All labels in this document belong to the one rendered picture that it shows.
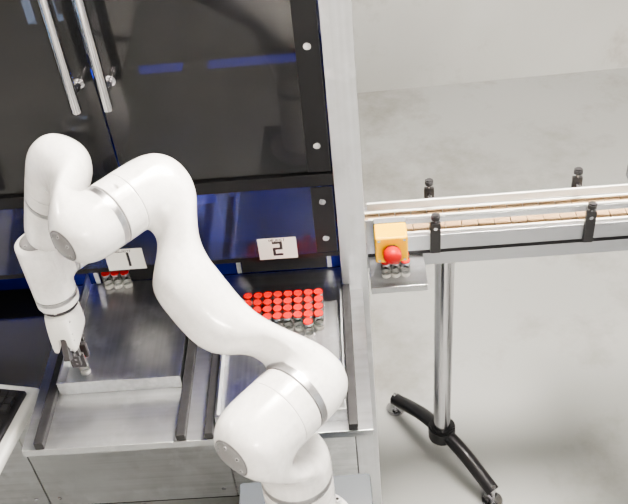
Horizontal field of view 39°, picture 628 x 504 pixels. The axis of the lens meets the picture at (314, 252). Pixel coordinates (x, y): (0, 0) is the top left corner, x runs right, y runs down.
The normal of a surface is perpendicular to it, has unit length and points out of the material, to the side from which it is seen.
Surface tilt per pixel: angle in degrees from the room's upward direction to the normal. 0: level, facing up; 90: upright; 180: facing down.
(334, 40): 90
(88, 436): 0
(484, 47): 90
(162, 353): 0
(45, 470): 90
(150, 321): 0
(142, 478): 90
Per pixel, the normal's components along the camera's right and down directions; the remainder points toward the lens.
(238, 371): -0.08, -0.75
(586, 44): 0.04, 0.65
